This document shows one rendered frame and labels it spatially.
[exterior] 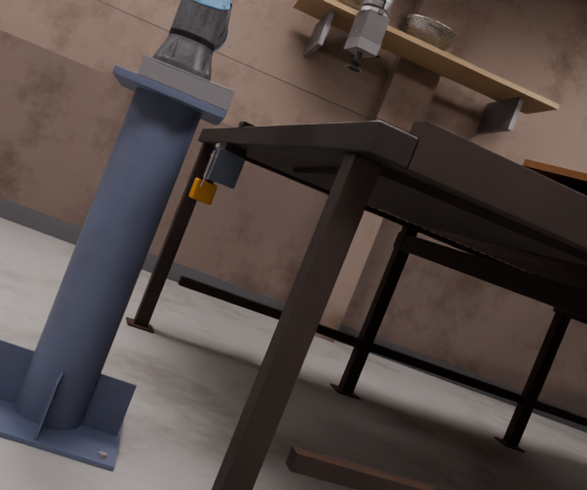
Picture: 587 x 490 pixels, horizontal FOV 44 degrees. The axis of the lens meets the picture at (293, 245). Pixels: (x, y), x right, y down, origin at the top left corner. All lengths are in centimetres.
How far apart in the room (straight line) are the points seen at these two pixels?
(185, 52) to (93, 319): 67
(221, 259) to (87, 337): 314
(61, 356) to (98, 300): 16
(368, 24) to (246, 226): 307
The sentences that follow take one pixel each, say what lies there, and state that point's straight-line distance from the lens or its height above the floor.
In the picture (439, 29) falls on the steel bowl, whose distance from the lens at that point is 467.
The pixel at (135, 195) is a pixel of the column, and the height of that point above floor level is 61.
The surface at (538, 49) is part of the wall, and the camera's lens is 556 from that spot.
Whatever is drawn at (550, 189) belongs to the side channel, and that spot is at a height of 93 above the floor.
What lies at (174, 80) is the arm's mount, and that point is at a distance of 172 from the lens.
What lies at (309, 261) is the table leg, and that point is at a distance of 139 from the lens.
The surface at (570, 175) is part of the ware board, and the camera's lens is 180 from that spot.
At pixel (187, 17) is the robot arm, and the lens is 182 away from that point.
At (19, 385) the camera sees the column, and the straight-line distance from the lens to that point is 195.
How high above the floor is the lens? 70
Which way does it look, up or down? 2 degrees down
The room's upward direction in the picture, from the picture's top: 22 degrees clockwise
